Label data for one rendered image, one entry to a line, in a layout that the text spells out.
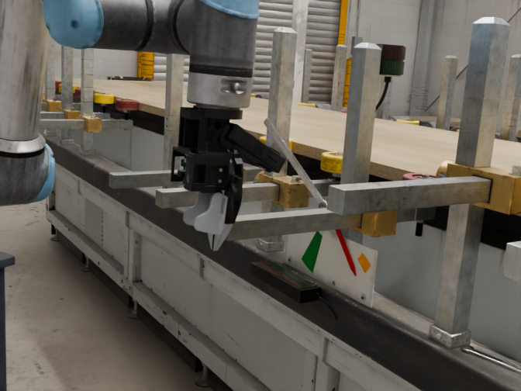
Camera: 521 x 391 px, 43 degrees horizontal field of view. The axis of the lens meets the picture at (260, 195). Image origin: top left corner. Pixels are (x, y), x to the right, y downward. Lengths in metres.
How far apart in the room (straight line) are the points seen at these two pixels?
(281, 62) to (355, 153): 0.29
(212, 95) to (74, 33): 0.20
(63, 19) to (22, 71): 0.62
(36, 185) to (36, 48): 0.33
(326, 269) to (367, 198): 0.45
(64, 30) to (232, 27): 0.22
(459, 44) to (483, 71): 10.30
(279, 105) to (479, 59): 0.50
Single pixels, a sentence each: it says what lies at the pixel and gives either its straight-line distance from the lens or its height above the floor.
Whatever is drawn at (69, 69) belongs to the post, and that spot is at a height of 1.00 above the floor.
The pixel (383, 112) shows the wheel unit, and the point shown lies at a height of 0.91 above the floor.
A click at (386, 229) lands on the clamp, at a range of 1.12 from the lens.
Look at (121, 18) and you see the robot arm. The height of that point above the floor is 1.14.
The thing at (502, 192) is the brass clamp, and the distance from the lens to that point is 0.93.
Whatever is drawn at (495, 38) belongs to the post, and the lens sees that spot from 0.96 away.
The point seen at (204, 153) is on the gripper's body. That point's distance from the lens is 0.92.
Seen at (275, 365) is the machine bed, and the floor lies 0.25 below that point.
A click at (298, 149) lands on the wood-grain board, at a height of 0.89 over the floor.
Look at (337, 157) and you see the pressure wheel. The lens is 1.38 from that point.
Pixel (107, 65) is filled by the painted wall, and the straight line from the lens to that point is 9.18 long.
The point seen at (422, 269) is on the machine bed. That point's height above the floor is 0.71.
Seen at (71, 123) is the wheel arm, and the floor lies 0.82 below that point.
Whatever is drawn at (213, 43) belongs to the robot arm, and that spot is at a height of 1.12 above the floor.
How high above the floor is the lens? 1.11
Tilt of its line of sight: 12 degrees down
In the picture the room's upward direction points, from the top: 4 degrees clockwise
